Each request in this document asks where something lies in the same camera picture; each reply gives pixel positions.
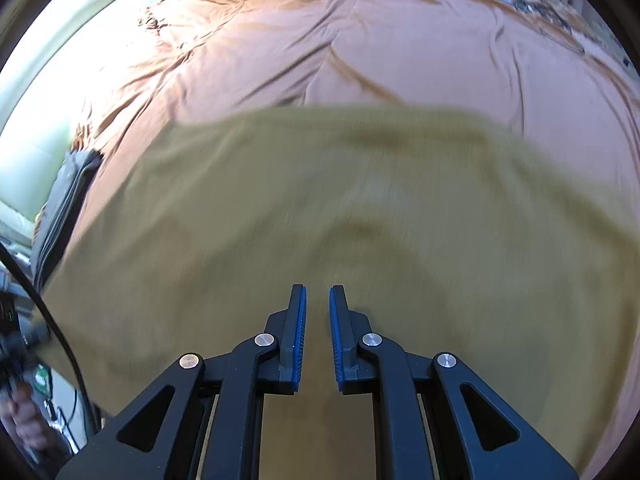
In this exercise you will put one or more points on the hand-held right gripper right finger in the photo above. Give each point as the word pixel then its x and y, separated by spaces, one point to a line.
pixel 336 340

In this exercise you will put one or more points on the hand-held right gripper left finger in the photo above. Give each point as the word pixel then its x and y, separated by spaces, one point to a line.
pixel 300 340

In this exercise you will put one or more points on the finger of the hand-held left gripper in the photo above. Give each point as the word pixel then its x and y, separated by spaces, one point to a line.
pixel 36 337

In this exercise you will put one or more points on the tan printed t-shirt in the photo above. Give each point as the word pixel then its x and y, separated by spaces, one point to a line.
pixel 350 210

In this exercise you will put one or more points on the grey folded clothes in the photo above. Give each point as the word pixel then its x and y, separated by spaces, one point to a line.
pixel 62 215

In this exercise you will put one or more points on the person's left hand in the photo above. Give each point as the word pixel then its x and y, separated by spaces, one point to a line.
pixel 27 422

